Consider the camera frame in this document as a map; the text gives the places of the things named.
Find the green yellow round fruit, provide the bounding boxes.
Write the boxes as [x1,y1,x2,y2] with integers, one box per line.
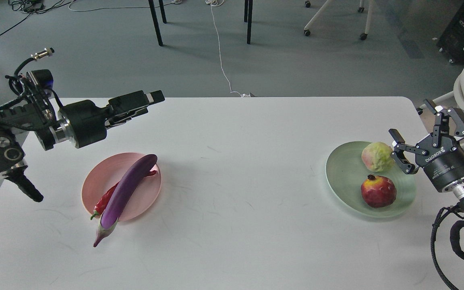
[361,142,395,172]

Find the black table legs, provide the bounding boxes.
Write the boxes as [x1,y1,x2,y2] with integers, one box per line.
[147,0,167,47]
[244,0,253,45]

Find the black floor cables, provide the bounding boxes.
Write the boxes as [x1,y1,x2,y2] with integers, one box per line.
[0,0,71,48]

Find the black table legs left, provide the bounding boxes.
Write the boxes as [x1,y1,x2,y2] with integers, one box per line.
[147,0,167,47]

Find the black equipment case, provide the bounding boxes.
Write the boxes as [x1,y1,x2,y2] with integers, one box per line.
[437,2,464,64]

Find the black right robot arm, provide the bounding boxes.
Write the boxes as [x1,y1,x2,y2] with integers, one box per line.
[389,99,464,290]

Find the pink plate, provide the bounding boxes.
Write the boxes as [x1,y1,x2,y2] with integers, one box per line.
[81,153,162,222]

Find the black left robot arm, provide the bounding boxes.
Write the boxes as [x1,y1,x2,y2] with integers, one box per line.
[0,48,165,202]

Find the green plate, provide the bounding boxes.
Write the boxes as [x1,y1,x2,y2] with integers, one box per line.
[325,141,416,219]

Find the white floor cable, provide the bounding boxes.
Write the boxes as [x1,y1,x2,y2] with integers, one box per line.
[205,0,253,98]

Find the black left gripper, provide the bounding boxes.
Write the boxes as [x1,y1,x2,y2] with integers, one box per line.
[47,90,165,150]

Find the red pomegranate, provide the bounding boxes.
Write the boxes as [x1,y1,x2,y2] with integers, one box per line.
[361,174,397,209]

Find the purple eggplant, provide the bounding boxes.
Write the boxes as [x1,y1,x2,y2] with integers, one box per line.
[93,154,157,247]

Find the white rolling chair base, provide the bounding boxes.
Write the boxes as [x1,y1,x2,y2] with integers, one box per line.
[302,0,376,42]

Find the red chili pepper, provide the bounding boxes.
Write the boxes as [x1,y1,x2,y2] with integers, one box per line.
[88,168,162,221]

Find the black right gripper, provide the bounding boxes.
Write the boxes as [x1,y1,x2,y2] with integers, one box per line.
[389,99,464,192]

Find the black table legs right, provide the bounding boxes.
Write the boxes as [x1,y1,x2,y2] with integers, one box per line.
[244,0,253,45]

